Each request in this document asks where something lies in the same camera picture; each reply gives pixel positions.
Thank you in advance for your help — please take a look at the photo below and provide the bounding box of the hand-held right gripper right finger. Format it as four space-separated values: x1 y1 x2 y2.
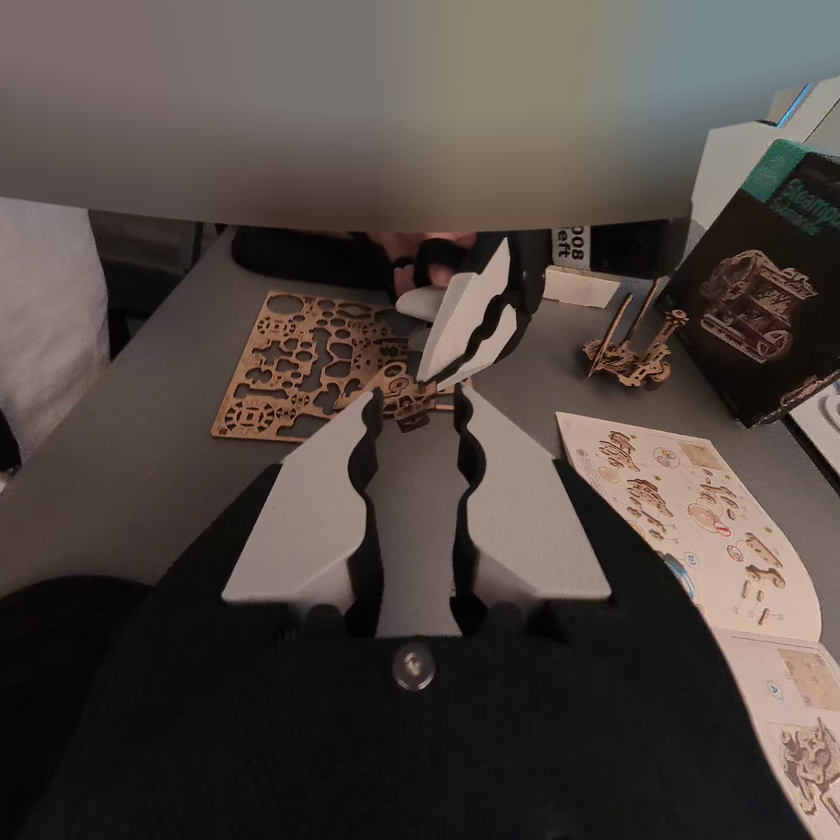
451 382 613 636

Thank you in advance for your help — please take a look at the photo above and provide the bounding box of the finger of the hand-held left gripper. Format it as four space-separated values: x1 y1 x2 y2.
415 236 514 383
433 298 532 389

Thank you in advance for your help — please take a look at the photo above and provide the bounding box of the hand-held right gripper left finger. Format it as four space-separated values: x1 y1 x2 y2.
222 387 386 637

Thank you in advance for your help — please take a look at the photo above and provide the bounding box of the small wooden gear assembly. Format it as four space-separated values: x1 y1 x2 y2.
377 374 438 435

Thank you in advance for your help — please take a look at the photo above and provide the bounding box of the laser-cut wooden parts sheet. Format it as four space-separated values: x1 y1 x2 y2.
210 290 473 442

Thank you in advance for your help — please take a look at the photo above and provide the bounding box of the partly built wooden model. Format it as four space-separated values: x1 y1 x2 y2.
583 279 689 392

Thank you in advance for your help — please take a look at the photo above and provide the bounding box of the black model kit box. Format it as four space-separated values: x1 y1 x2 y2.
656 138 840 429

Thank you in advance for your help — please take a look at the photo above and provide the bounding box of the person's left hand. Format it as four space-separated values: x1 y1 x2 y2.
366 231 478 291

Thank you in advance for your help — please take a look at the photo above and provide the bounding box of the white cardboard tray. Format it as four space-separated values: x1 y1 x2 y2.
543 266 626 309

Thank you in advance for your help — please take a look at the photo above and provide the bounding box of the open instruction booklet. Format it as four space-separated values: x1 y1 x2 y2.
556 411 840 840

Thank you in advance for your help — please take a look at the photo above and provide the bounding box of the black wrist rest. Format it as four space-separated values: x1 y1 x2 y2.
231 226 408 306

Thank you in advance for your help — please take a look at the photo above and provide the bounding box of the white desk stand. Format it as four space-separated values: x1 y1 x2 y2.
786 381 840 488

